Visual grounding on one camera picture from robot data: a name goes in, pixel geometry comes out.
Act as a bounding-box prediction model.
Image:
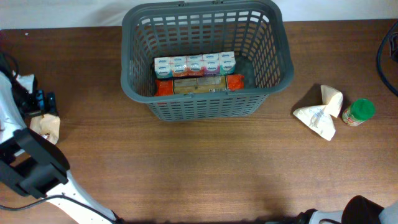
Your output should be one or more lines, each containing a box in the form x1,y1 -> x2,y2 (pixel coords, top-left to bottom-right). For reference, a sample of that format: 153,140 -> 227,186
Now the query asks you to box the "brown paper bag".
30,114 -> 60,144

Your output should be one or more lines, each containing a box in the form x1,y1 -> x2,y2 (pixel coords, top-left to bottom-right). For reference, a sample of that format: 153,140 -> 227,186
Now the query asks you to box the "grey plastic basket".
121,1 -> 294,121

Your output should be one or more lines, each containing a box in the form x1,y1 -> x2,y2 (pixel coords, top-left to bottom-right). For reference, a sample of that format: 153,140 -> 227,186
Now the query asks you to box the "green lid jar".
342,98 -> 376,126

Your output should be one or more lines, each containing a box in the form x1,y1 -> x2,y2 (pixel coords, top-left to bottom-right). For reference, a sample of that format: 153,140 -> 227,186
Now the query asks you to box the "black cable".
376,21 -> 398,98

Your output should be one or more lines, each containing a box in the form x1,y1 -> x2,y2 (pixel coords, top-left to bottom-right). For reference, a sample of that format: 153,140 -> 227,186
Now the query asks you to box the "orange spaghetti packet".
155,74 -> 244,96

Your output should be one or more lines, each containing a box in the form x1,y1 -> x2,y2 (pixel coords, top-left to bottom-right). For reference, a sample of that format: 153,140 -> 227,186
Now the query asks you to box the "cream crumpled paper bag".
293,85 -> 343,141

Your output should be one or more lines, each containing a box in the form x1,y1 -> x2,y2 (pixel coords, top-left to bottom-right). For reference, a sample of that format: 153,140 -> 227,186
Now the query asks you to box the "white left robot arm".
1,52 -> 123,223

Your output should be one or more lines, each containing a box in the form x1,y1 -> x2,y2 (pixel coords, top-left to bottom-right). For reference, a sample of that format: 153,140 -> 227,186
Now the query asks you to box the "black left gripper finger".
35,90 -> 45,110
46,92 -> 58,116

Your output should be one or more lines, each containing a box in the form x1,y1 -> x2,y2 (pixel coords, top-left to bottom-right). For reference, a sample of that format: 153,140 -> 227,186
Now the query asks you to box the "tissue pack multipack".
154,52 -> 236,79

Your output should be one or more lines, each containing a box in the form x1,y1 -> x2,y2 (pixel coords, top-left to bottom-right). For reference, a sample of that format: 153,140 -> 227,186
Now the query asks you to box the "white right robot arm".
60,91 -> 397,223

